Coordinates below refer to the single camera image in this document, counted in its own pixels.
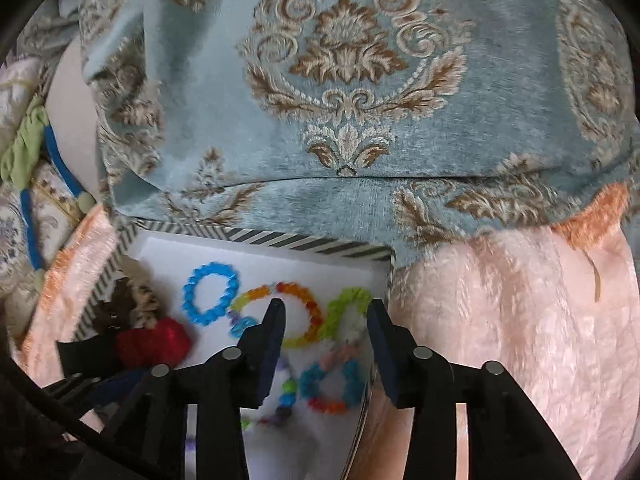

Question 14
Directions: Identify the green and blue cord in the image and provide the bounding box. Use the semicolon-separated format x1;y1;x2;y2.
0;105;97;271

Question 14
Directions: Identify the teal and orange bead bracelet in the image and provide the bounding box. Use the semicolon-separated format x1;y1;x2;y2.
298;358;365;415

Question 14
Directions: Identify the lime green fuzzy bracelet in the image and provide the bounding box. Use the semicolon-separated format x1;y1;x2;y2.
320;287;374;343

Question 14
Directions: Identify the striped box with white inside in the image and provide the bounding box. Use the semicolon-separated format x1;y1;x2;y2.
72;217;396;480

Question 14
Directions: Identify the pink bead bracelet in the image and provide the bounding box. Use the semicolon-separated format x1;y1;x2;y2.
320;340;362;369

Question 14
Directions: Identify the multicolour round bead bracelet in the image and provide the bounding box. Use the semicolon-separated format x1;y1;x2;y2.
185;355;301;453

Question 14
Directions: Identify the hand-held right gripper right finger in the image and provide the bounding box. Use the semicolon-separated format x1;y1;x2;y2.
366;299;568;480

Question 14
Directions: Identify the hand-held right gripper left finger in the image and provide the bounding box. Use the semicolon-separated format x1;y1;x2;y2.
100;299;287;480

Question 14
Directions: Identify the blue bead bracelet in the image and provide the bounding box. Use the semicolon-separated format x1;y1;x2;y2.
182;261;242;328

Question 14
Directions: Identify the cream gold patterned cushion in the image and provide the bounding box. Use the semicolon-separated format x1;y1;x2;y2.
0;55;48;136

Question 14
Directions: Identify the rainbow bead bracelet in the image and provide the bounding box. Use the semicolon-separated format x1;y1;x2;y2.
227;281;325;348

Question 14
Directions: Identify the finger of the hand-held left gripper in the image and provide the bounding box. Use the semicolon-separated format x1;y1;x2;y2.
55;332;121;376
42;371;151;403

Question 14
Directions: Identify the leopard print scrunchie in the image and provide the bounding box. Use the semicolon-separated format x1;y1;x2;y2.
127;280;164;329

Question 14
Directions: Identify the blue damask cushion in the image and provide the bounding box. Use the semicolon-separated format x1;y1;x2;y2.
77;0;640;267

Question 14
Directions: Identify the red scrunchie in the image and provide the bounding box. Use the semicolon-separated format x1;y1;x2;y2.
116;317;193;368

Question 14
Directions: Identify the peach textured blanket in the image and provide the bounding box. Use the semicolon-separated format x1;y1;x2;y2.
20;182;640;480

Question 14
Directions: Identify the beige floral patterned cushion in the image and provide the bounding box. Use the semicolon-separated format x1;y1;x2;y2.
0;160;93;311

